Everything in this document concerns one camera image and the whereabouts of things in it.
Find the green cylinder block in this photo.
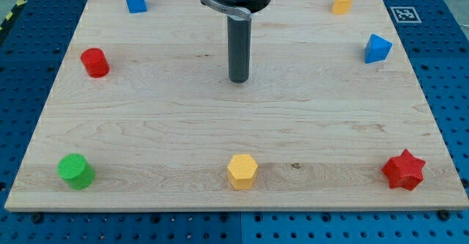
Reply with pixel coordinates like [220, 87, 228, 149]
[57, 153, 95, 190]

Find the yellow half-round block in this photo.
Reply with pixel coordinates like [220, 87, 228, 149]
[332, 0, 353, 15]

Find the yellow hexagon block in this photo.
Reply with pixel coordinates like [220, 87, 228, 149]
[226, 154, 258, 190]

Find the light wooden board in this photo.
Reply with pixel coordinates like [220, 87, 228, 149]
[5, 0, 468, 212]

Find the red cylinder block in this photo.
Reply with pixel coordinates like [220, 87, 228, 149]
[81, 48, 110, 78]

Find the blue triangle block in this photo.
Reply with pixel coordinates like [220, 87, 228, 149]
[364, 34, 393, 64]

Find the grey cylindrical pointer rod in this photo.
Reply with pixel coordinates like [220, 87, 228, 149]
[227, 16, 251, 84]

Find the black white fiducial marker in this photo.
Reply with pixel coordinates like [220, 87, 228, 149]
[390, 6, 421, 23]

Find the red star block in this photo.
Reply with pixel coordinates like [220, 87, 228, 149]
[381, 149, 426, 191]

